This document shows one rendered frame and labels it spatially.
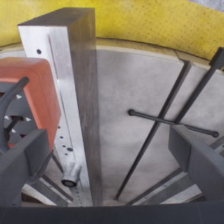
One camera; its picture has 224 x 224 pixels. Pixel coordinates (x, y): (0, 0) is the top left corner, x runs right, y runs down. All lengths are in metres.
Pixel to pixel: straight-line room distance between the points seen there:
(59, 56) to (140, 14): 0.73
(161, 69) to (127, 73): 0.18
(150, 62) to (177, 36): 0.37
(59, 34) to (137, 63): 0.50
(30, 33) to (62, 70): 0.12
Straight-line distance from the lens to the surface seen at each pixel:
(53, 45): 0.49
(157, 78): 0.92
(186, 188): 1.59
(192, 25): 1.19
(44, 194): 2.09
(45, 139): 0.17
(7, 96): 0.25
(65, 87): 0.53
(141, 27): 1.13
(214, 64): 0.92
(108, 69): 0.89
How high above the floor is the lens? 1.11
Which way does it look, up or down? 50 degrees down
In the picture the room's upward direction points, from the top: 171 degrees counter-clockwise
